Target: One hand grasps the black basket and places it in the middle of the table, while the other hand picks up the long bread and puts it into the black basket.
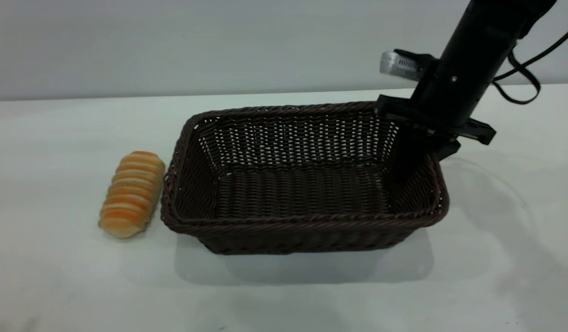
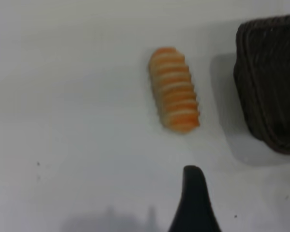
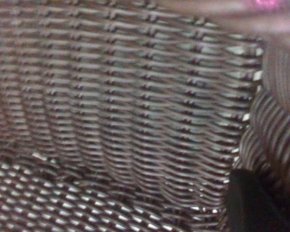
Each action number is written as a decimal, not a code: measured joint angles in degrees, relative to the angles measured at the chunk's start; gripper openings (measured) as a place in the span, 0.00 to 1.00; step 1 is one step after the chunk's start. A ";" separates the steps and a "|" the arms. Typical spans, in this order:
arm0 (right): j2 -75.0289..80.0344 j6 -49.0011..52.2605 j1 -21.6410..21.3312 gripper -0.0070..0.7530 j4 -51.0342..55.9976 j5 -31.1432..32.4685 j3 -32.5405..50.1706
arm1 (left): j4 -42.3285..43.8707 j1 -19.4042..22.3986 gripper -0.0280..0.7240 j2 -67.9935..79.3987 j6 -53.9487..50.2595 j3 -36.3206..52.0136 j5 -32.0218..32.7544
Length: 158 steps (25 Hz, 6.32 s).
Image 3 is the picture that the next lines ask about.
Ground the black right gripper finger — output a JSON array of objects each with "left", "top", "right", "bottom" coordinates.
[{"left": 226, "top": 168, "right": 290, "bottom": 232}]

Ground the black woven wicker basket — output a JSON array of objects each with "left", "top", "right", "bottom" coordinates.
[{"left": 0, "top": 0, "right": 290, "bottom": 232}]

